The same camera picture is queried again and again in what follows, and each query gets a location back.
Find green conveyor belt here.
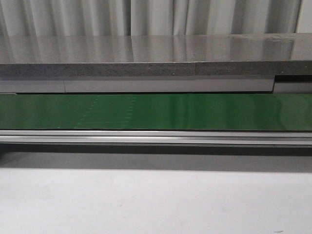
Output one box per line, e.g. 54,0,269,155
0,94,312,131

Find aluminium conveyor front rail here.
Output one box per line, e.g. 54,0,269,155
0,130,312,146

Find white pleated curtain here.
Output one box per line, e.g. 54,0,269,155
0,0,312,37

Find grey conveyor rear rail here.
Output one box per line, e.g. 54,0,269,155
0,75,312,94

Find grey stone slab bench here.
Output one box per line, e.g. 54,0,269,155
0,33,312,77

